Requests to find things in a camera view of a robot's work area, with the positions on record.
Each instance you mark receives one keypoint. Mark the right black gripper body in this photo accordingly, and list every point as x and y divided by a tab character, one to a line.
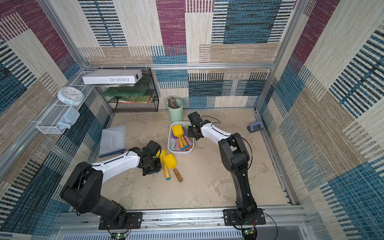
193	129

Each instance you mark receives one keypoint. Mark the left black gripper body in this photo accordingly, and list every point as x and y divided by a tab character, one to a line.
153	166

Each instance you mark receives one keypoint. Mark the purple shovel pink handle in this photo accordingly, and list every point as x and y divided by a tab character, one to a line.
177	146
188	140

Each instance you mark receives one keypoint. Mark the white plastic storage box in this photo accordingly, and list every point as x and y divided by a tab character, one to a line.
179	152

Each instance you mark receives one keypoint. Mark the light blue shovel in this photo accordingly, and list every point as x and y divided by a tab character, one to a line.
172	144

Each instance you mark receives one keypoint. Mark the yellow shovel blue tip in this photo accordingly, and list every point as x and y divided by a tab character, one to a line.
184	140

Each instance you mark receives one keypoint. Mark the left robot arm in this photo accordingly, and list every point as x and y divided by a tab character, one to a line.
82	191

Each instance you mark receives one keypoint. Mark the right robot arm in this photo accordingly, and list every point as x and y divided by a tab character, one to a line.
235	158

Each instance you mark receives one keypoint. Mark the white FOLIO-02 box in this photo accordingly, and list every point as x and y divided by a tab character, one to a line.
110	77

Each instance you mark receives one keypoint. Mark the green pen holder cup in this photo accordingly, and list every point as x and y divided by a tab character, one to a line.
176	111

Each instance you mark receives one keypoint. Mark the pens in cup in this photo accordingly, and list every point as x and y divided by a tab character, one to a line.
172	102

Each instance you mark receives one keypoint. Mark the grey hole punch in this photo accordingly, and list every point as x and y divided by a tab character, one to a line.
255	127

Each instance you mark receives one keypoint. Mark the colourful book on shelf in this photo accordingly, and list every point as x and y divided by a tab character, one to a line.
135	100

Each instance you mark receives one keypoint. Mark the green book on shelf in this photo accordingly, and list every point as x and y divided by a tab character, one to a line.
125	92

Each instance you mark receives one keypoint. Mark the light blue cloth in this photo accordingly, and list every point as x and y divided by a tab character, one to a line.
68	119

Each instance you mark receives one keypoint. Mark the white round clock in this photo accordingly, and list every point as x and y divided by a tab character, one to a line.
70	96

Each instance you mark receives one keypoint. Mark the yellow shovel wooden handle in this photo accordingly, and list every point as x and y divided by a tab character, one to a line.
171	163

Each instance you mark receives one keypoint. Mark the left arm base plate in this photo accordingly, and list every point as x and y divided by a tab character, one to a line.
132	220

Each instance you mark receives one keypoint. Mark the black wire shelf rack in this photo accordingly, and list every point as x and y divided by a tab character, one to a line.
146	81

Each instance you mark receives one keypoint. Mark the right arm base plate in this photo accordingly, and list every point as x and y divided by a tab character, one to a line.
233	217

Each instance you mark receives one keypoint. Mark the white wire wall basket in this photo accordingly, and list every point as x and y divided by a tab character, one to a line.
49	122

